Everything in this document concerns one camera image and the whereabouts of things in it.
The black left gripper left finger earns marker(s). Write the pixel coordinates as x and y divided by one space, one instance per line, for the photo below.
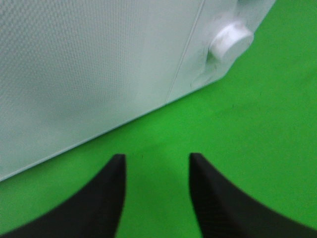
93 212

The white microwave oven body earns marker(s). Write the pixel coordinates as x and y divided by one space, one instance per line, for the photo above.
197 67

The white microwave door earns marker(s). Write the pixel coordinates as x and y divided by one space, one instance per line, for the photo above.
71 70

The white microwave knob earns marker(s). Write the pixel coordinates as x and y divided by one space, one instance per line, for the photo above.
231 42

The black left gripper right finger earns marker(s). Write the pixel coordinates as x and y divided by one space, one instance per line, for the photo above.
224 211

